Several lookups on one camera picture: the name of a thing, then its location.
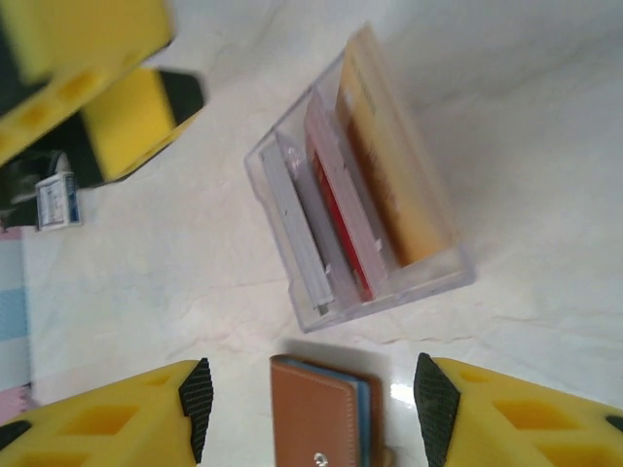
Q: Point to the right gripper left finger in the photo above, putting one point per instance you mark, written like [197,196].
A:
[112,428]

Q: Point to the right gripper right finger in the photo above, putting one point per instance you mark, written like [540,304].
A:
[525,428]

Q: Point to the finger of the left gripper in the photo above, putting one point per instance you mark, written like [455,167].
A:
[87,34]
[126,117]

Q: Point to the clear plastic card box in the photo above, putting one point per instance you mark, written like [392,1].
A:
[428,277]

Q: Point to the brown leather card holder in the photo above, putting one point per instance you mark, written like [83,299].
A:
[316,413]

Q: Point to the orange picture card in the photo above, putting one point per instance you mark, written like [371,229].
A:
[389,170]

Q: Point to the blue playing card deck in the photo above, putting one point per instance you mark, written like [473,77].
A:
[57,202]

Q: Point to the red card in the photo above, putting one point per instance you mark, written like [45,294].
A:
[343,219]

